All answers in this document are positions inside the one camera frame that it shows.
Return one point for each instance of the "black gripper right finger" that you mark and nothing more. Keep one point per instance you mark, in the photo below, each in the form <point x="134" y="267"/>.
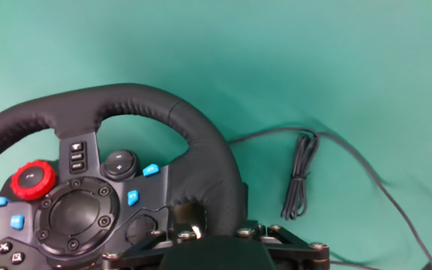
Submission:
<point x="298" y="255"/>

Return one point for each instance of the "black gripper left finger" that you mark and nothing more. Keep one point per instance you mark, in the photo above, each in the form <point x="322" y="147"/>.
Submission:
<point x="141" y="255"/>

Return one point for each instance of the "black racing steering wheel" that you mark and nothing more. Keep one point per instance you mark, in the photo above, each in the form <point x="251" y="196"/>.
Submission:
<point x="73" y="217"/>

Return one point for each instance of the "green table mat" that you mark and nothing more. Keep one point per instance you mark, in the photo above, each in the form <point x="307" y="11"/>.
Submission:
<point x="238" y="56"/>

